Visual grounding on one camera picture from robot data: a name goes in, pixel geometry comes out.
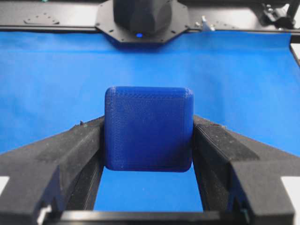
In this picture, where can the black corner clamp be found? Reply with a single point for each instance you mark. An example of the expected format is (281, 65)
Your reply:
(280, 14)

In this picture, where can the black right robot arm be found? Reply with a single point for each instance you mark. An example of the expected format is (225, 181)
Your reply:
(143, 16)

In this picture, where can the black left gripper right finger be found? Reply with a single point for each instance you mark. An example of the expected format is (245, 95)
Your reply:
(239, 175)

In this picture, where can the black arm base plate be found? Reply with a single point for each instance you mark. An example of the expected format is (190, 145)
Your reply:
(118, 35)

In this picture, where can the blue block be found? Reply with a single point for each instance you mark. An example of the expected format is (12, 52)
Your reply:
(148, 129)

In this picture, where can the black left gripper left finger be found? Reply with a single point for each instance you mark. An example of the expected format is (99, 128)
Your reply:
(61, 172)

